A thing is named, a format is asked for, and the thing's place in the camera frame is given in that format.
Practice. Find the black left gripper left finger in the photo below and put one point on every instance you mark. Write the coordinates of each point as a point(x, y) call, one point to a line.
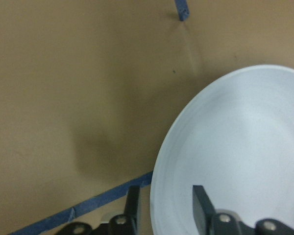
point(126, 223)

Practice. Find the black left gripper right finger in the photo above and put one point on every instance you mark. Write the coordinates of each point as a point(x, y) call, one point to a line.
point(210, 222)

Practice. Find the blue plate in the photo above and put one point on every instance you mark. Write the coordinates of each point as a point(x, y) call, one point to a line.
point(236, 139)

